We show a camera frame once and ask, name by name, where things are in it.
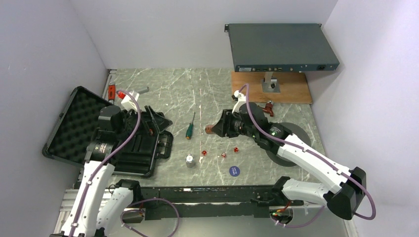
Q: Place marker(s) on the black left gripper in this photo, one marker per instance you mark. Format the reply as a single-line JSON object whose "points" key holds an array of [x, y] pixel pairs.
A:
{"points": [[160, 122]]}

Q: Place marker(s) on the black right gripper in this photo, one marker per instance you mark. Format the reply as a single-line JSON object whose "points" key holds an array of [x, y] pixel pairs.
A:
{"points": [[224, 125]]}

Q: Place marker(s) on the orange black poker chip stack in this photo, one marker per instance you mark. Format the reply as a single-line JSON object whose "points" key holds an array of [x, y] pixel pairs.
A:
{"points": [[209, 129]]}

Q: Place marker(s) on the blue tan poker chip stack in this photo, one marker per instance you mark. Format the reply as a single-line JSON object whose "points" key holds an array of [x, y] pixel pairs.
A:
{"points": [[190, 161]]}

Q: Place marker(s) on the black poker set case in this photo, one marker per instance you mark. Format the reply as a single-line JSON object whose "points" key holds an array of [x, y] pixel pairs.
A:
{"points": [[90, 128]]}

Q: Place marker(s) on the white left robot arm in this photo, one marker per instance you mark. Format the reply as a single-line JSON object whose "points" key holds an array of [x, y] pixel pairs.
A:
{"points": [[95, 183]]}

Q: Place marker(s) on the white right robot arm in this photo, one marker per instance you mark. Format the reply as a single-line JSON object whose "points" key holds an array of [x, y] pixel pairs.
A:
{"points": [[340, 188]]}

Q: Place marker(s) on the grey metal bar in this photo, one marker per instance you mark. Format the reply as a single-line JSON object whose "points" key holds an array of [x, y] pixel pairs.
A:
{"points": [[143, 90]]}

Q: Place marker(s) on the blue dealer button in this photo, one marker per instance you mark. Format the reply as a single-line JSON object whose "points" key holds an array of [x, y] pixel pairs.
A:
{"points": [[234, 171]]}

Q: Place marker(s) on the copper tap fitting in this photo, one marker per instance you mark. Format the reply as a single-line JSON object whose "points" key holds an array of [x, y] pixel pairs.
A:
{"points": [[268, 108]]}

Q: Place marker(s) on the grey metal stand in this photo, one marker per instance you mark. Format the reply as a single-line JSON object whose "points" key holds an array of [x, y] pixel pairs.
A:
{"points": [[269, 83]]}

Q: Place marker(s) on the wooden board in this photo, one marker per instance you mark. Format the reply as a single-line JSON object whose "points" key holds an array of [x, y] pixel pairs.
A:
{"points": [[293, 86]]}

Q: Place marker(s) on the green handled screwdriver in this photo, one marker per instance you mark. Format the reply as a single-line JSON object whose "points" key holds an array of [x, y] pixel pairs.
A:
{"points": [[189, 131]]}

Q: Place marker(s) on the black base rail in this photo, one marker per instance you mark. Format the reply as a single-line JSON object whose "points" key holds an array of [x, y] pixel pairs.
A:
{"points": [[257, 201]]}

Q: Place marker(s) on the grey rack mount unit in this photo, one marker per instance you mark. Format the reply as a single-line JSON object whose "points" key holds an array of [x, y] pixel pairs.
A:
{"points": [[280, 47]]}

